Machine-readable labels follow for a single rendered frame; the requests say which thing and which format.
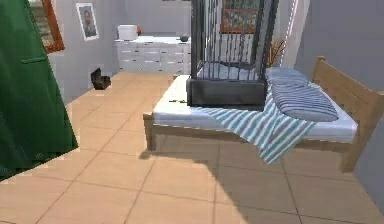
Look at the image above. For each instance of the wooden bed white mattress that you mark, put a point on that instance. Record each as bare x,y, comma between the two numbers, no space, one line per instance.
173,110

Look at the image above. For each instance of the black barred cage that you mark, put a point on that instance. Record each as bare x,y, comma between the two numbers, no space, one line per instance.
226,91

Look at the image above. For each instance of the white chest of drawers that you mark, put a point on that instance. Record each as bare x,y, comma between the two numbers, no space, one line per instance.
153,55

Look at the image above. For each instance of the small dark bowl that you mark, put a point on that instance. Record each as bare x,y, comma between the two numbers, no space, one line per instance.
184,38

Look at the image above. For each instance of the striped teal white blanket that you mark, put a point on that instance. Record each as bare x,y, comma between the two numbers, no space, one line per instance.
266,128

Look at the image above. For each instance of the small black box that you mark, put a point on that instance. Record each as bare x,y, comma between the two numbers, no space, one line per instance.
100,80

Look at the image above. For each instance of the orange dry plant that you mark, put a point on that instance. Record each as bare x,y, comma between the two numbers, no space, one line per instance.
276,51

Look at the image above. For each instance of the orange framed painting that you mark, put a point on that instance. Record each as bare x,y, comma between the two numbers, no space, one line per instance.
239,16

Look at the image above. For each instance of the blue striped pillow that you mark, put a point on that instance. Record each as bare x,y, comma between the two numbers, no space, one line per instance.
300,96

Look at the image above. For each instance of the white framed portrait picture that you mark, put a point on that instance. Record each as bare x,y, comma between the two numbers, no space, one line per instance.
87,20

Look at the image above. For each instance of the orange framed window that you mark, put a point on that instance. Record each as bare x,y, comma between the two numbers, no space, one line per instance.
50,25

